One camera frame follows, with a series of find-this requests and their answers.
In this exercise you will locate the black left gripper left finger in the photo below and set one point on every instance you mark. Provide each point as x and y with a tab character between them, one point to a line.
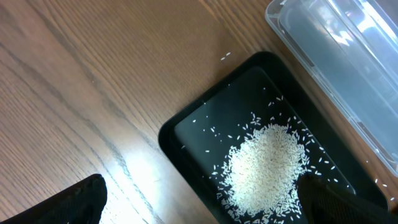
81	203

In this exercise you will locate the pile of rice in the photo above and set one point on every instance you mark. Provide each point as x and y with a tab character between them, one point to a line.
250	148

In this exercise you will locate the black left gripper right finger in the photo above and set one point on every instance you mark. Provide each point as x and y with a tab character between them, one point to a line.
330	204

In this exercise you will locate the black rectangular tray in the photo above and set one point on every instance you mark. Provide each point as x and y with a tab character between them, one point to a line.
266	70

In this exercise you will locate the clear plastic bin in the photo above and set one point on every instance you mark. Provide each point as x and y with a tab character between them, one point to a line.
349	47

